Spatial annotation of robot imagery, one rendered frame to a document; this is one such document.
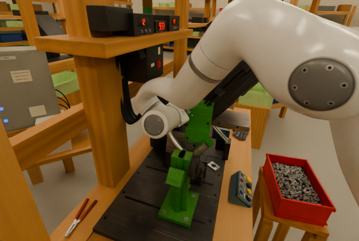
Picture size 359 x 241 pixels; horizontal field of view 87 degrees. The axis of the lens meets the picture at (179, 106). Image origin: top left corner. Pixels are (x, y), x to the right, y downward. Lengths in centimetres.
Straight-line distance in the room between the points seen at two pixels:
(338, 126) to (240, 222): 61
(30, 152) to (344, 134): 75
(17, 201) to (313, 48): 66
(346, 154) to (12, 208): 68
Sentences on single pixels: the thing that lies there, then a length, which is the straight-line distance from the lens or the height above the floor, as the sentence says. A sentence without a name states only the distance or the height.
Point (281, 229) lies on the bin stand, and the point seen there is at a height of 38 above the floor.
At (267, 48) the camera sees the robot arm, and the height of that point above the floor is 158.
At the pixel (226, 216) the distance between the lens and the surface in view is 89.
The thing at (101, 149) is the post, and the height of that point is 110.
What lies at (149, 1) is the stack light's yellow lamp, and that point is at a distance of 109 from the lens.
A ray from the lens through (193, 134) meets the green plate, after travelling 91.
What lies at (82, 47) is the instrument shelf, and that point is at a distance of 60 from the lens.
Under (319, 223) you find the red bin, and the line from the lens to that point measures 114.
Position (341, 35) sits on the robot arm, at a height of 160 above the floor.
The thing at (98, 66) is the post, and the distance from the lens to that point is 72.
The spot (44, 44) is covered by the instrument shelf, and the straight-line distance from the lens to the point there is 70.
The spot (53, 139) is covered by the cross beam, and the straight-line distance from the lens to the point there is 76.
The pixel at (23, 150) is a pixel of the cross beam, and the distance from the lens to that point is 71.
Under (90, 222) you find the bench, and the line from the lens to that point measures 92.
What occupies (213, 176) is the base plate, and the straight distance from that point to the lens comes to 102.
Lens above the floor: 161
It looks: 25 degrees down
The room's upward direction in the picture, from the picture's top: 2 degrees clockwise
